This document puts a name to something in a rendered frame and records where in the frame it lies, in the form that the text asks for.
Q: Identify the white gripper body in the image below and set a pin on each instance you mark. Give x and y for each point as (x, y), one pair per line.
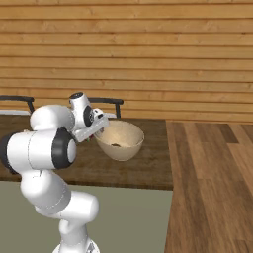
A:
(90, 129)

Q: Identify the beige bowl-shaped basket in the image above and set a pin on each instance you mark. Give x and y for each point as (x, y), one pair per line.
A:
(123, 150)

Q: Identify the black chair with white seat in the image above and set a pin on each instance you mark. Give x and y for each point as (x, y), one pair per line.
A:
(110, 101)
(19, 98)

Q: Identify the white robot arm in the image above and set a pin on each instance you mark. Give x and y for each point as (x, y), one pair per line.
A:
(39, 150)

